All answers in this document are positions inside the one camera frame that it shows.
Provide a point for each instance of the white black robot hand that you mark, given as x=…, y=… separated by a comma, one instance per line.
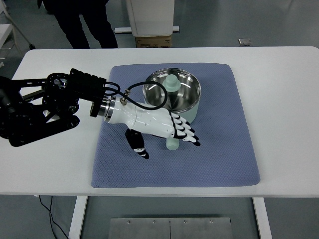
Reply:
x=139, y=120

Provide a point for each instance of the green pot with handle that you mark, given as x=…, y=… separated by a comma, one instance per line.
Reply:
x=183, y=88

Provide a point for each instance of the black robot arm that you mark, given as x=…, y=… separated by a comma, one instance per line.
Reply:
x=34, y=109

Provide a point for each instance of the cardboard box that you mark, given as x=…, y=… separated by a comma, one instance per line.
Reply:
x=153, y=42

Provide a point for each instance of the blue quilted mat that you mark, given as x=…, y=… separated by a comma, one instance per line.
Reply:
x=225, y=157

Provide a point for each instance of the person in dark trousers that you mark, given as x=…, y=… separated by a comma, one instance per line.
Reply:
x=67, y=14

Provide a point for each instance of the grey floor outlet plate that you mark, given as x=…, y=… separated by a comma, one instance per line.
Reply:
x=245, y=41

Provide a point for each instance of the white rack at left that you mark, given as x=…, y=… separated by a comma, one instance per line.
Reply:
x=8, y=35

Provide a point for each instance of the metal base plate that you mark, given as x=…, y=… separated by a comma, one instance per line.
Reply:
x=170, y=228

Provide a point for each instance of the white table frame legs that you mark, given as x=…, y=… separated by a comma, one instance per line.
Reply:
x=258, y=203

